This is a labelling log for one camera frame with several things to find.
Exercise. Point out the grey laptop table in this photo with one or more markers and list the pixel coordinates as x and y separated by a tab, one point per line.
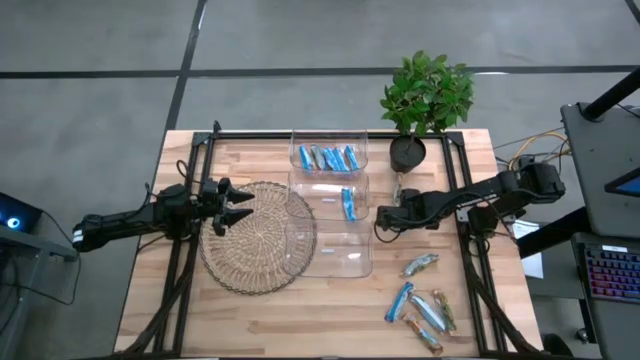
615	325

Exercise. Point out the black cart beam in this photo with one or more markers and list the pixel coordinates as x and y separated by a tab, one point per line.
550	232

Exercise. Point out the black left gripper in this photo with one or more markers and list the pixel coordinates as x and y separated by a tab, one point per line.
215	200

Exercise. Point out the white paper sheet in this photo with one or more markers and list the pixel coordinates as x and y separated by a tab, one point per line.
532	260

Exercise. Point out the grey metal cart top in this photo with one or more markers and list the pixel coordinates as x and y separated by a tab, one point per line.
590	170

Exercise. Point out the pale blue-backed green granola bar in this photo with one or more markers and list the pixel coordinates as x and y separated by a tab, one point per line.
427	313

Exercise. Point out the grey side desk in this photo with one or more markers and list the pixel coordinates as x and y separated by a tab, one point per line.
35	242

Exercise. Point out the clear plastic bin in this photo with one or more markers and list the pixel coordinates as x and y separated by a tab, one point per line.
340	240
320	192
295	140

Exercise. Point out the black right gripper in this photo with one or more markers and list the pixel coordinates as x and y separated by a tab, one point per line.
400	217

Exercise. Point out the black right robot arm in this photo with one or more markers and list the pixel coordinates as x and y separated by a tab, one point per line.
465	196

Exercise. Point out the black monitor blue screen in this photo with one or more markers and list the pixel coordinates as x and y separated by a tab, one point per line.
627	186

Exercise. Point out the black aluminium table frame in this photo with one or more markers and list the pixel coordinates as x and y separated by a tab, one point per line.
250	135

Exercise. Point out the grey granola bar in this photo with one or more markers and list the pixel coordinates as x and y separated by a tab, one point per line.
420	264
318	157

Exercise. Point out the black caster wheel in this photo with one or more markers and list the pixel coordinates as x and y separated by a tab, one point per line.
557	345

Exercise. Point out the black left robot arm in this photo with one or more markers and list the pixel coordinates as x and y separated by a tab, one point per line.
125	222

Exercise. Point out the brown orange granola bar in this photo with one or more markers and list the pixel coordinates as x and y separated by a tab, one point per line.
423	334

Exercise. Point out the keyboard with blue backlight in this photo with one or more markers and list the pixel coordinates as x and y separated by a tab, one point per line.
610	272

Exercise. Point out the black pole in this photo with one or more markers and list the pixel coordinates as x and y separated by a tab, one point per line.
612	95

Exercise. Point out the round woven wicker tray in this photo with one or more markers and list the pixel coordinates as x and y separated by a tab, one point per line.
250	240

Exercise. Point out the black power adapter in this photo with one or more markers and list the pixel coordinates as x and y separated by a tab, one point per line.
525	160

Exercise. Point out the green plant in black pot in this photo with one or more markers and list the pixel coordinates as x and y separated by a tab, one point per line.
425	95

